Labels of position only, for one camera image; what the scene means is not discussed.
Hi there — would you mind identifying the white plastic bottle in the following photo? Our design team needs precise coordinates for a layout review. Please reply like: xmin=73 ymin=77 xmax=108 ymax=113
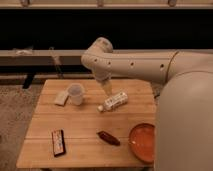
xmin=97 ymin=92 xmax=128 ymax=112

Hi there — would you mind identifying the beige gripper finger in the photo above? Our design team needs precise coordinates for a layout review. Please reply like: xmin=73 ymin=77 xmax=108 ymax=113
xmin=102 ymin=80 xmax=112 ymax=96

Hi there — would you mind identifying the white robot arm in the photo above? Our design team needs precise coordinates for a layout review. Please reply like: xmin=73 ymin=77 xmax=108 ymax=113
xmin=81 ymin=37 xmax=213 ymax=171

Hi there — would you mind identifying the orange plate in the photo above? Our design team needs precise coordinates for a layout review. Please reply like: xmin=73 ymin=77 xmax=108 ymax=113
xmin=129 ymin=123 xmax=155 ymax=163

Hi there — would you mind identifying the clear plastic cup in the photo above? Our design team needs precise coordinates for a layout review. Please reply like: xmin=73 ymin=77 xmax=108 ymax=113
xmin=68 ymin=83 xmax=84 ymax=105

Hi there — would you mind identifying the wooden table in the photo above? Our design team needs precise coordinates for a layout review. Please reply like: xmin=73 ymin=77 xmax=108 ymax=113
xmin=17 ymin=79 xmax=156 ymax=169

